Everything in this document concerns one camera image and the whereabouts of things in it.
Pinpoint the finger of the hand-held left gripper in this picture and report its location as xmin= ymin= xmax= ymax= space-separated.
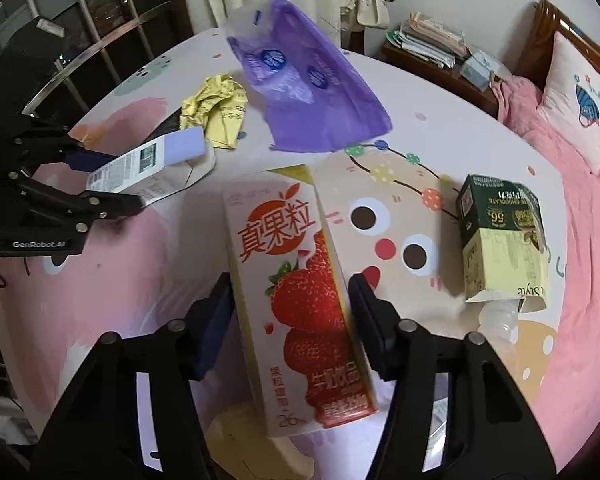
xmin=9 ymin=171 xmax=147 ymax=224
xmin=11 ymin=131 xmax=117 ymax=174

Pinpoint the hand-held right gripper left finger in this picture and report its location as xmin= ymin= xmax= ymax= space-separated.
xmin=30 ymin=272 xmax=239 ymax=480

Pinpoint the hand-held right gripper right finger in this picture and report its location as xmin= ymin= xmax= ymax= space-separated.
xmin=347 ymin=271 xmax=557 ymax=480

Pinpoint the white barcode box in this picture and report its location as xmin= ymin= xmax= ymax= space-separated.
xmin=85 ymin=126 xmax=217 ymax=207

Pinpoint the strawberry print drink carton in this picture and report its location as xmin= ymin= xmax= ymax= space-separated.
xmin=222 ymin=164 xmax=382 ymax=437

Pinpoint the clear plastic bottle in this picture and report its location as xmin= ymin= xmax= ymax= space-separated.
xmin=476 ymin=300 xmax=522 ymax=357

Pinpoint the yellow paper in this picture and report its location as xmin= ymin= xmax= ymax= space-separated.
xmin=179 ymin=73 xmax=249 ymax=151

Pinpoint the green chocolate box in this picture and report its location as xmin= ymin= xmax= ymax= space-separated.
xmin=455 ymin=173 xmax=552 ymax=315

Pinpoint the purple plastic bag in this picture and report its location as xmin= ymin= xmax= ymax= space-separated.
xmin=226 ymin=0 xmax=394 ymax=154

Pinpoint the cartoon printed tablecloth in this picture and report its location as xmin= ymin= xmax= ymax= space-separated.
xmin=0 ymin=27 xmax=568 ymax=480

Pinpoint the metal window grille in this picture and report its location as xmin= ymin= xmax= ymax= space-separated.
xmin=0 ymin=0 xmax=183 ymax=116

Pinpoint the pink bedsheet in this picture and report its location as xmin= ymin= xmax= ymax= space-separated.
xmin=497 ymin=110 xmax=600 ymax=436

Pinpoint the wooden nightstand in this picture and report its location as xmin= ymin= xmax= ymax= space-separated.
xmin=380 ymin=40 xmax=501 ymax=117

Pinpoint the pink fleece blanket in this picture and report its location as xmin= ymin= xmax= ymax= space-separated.
xmin=489 ymin=76 xmax=547 ymax=128

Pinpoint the blue white tissue box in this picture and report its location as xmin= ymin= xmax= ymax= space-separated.
xmin=460 ymin=45 xmax=512 ymax=92

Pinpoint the stack of papers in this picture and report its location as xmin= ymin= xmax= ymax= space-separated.
xmin=386 ymin=9 xmax=469 ymax=69

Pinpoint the pink white embroidered pillow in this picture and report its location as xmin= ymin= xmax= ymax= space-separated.
xmin=535 ymin=30 xmax=600 ymax=172

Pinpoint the wooden bed headboard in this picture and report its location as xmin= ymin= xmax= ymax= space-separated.
xmin=514 ymin=0 xmax=600 ymax=103

